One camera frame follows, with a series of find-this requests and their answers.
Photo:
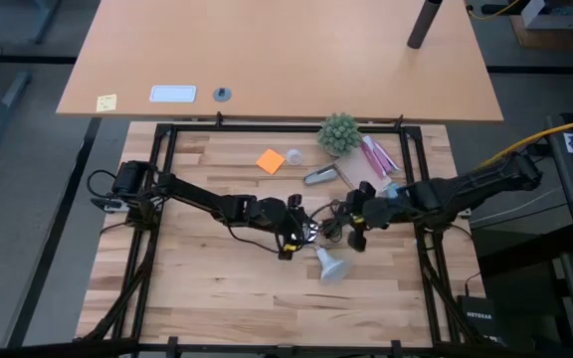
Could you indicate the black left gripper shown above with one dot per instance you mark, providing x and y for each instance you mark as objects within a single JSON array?
[{"x": 279, "y": 219}]

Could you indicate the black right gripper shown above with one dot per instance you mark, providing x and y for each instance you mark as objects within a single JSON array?
[{"x": 371, "y": 211}]

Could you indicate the chrome lamp socket base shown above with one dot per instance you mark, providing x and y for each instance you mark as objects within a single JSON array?
[{"x": 312, "y": 231}]

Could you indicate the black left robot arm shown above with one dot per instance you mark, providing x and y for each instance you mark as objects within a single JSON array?
[{"x": 197, "y": 195}]

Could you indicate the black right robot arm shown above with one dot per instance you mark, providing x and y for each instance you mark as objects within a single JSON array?
[{"x": 465, "y": 191}]

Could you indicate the grey stapler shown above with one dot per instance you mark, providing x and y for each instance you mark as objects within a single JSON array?
[{"x": 320, "y": 175}]

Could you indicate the light blue round lid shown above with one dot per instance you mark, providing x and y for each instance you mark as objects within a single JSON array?
[{"x": 392, "y": 190}]

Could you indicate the tan notebook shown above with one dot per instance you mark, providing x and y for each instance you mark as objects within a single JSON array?
[{"x": 358, "y": 171}]

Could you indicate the small clear plastic cup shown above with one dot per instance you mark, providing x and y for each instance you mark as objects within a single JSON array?
[{"x": 294, "y": 156}]

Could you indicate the orange sticky note pad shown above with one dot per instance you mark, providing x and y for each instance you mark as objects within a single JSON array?
[{"x": 270, "y": 161}]

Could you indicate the pink box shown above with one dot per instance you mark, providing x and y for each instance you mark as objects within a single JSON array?
[{"x": 372, "y": 156}]

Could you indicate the pink and white packet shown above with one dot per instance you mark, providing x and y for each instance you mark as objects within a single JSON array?
[{"x": 388, "y": 159}]

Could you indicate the green succulent plant in pot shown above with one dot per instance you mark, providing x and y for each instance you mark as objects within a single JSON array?
[{"x": 338, "y": 134}]

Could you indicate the black Netgear router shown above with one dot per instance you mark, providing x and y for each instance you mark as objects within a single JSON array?
[{"x": 478, "y": 315}]

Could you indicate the large tan desk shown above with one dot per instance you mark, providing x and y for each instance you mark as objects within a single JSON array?
[{"x": 286, "y": 50}]

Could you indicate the white rectangular label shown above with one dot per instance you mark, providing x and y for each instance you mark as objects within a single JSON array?
[{"x": 173, "y": 94}]

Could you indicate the white power strip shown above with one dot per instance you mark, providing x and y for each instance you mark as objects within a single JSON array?
[{"x": 107, "y": 204}]

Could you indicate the dark grey pole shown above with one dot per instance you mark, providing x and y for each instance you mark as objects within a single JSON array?
[{"x": 423, "y": 25}]

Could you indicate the yellow sticky note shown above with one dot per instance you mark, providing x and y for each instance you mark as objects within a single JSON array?
[{"x": 106, "y": 103}]

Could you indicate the brown cardboard box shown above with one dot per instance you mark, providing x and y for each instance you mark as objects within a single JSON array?
[{"x": 540, "y": 39}]

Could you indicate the grey box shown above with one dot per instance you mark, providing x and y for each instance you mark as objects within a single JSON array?
[{"x": 550, "y": 17}]

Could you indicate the black aluminium table frame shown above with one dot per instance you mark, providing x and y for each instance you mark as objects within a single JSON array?
[{"x": 286, "y": 128}]

